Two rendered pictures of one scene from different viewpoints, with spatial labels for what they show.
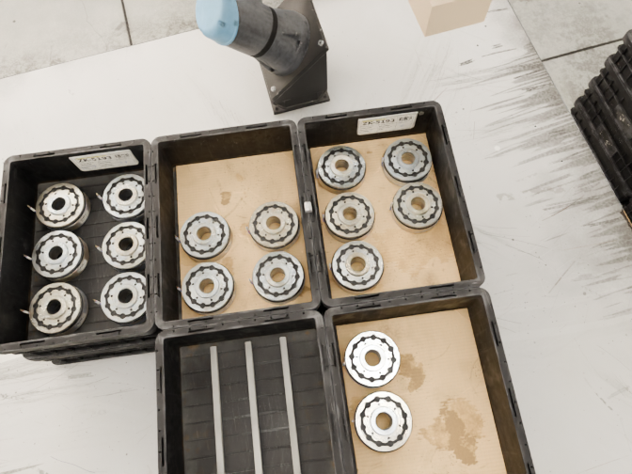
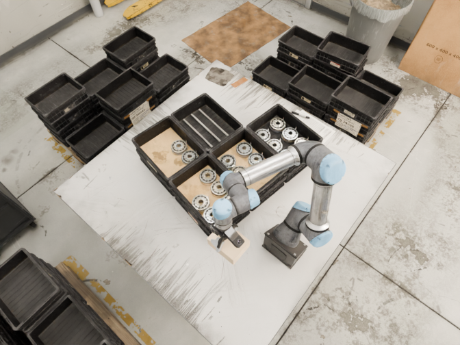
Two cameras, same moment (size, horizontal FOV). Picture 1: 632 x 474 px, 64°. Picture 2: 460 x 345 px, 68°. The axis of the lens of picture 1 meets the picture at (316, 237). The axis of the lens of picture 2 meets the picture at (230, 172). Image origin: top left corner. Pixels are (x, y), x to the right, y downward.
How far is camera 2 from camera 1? 1.57 m
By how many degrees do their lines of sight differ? 49
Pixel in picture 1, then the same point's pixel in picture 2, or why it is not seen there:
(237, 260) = (243, 161)
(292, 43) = (278, 229)
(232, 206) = not seen: hidden behind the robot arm
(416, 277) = (189, 185)
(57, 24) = not seen: outside the picture
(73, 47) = (443, 280)
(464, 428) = (158, 158)
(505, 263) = (165, 222)
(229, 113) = not seen: hidden behind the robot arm
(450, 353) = (170, 172)
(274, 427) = (205, 133)
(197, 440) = (220, 122)
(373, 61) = (257, 275)
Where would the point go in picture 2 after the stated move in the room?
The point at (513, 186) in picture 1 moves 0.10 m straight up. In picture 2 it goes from (174, 251) to (171, 246)
